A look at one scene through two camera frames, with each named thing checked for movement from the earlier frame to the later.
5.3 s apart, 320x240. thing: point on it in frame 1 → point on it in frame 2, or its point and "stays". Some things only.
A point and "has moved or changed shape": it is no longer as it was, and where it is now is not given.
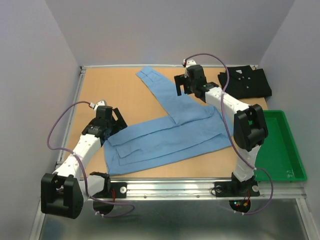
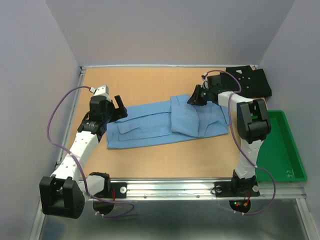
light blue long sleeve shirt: x=189 y=131 has moved or changed shape
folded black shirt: x=244 y=82 stays
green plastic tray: x=279 y=154 stays
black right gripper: x=181 y=80 → x=195 y=99
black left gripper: x=119 y=124 → x=120 y=112
